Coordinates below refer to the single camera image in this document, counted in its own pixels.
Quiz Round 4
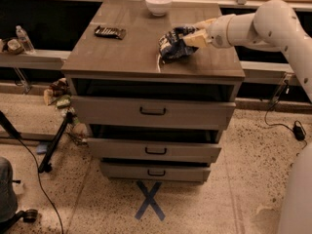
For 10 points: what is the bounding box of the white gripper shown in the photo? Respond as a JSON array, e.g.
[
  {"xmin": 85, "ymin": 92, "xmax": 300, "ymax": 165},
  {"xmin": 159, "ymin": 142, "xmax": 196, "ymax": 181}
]
[{"xmin": 183, "ymin": 14, "xmax": 235, "ymax": 48}]

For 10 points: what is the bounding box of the blue chip bag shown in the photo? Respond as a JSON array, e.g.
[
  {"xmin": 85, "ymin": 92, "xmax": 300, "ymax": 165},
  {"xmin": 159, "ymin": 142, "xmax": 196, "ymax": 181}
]
[{"xmin": 158, "ymin": 26, "xmax": 197, "ymax": 61}]

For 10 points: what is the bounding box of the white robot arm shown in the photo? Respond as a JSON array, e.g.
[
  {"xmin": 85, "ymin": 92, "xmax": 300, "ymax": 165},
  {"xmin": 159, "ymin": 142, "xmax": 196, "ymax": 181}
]
[{"xmin": 183, "ymin": 0, "xmax": 312, "ymax": 234}]

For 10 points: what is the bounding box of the white bowl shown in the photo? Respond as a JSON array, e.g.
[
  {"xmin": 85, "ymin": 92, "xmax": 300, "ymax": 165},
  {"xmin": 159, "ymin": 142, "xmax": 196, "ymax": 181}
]
[{"xmin": 145, "ymin": 0, "xmax": 173, "ymax": 17}]

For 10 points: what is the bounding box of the dark snack bar packet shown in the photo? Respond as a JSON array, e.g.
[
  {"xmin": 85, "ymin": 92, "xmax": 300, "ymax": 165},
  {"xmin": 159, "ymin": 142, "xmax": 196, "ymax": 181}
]
[{"xmin": 95, "ymin": 25, "xmax": 126, "ymax": 40}]

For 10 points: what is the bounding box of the grey drawer cabinet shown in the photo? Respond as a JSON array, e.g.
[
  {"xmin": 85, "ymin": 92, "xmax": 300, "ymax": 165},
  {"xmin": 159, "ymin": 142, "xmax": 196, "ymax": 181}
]
[{"xmin": 61, "ymin": 1, "xmax": 245, "ymax": 168}]

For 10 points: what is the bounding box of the top drawer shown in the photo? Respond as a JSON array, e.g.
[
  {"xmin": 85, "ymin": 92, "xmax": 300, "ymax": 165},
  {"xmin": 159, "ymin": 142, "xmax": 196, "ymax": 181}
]
[{"xmin": 71, "ymin": 96, "xmax": 236, "ymax": 130}]

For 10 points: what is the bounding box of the drawer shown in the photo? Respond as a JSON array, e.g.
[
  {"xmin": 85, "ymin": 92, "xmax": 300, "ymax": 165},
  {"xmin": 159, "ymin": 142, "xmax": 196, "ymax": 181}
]
[
  {"xmin": 88, "ymin": 138, "xmax": 221, "ymax": 164},
  {"xmin": 100, "ymin": 162, "xmax": 211, "ymax": 183},
  {"xmin": 71, "ymin": 96, "xmax": 236, "ymax": 130}
]

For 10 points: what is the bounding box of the bottom drawer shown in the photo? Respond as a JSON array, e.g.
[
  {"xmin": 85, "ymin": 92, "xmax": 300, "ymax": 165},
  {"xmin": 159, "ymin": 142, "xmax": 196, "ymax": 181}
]
[{"xmin": 100, "ymin": 162, "xmax": 211, "ymax": 183}]

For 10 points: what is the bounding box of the black power adapter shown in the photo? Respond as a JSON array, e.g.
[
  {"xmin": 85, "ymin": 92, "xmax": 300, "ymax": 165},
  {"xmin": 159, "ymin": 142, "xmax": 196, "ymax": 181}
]
[{"xmin": 292, "ymin": 121, "xmax": 306, "ymax": 141}]

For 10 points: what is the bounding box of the middle drawer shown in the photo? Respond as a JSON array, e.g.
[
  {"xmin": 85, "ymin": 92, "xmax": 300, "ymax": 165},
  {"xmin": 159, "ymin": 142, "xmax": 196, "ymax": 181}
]
[{"xmin": 88, "ymin": 138, "xmax": 221, "ymax": 164}]

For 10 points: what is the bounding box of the pile of snack bags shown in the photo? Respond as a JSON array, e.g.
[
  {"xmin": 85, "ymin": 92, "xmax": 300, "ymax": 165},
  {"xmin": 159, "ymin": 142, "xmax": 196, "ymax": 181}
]
[{"xmin": 43, "ymin": 78, "xmax": 89, "ymax": 145}]

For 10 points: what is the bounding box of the blue tape cross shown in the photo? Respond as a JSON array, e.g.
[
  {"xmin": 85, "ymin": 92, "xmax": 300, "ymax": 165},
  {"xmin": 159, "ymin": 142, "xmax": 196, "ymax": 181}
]
[{"xmin": 135, "ymin": 180, "xmax": 166, "ymax": 221}]

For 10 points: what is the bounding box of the clear water bottle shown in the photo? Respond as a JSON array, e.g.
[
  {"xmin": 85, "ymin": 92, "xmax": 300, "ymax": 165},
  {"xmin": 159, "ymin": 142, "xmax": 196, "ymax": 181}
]
[{"xmin": 16, "ymin": 25, "xmax": 35, "ymax": 54}]

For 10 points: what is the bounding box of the basket with items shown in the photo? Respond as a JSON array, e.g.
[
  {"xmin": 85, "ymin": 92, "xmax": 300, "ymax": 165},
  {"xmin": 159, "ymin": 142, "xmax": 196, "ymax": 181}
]
[{"xmin": 0, "ymin": 38, "xmax": 23, "ymax": 55}]

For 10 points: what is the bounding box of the black tripod leg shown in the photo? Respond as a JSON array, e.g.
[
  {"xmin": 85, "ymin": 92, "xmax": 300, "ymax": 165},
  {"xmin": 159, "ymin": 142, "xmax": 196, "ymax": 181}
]
[{"xmin": 38, "ymin": 112, "xmax": 73, "ymax": 174}]

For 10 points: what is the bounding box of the grey office chair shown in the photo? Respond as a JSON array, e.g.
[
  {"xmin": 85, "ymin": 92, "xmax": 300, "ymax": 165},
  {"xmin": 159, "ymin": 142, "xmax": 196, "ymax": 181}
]
[{"xmin": 0, "ymin": 157, "xmax": 38, "ymax": 234}]

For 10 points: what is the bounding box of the black floor cable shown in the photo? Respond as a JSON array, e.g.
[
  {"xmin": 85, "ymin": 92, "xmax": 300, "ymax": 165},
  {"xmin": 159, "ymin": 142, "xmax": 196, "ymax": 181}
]
[{"xmin": 0, "ymin": 110, "xmax": 65, "ymax": 234}]

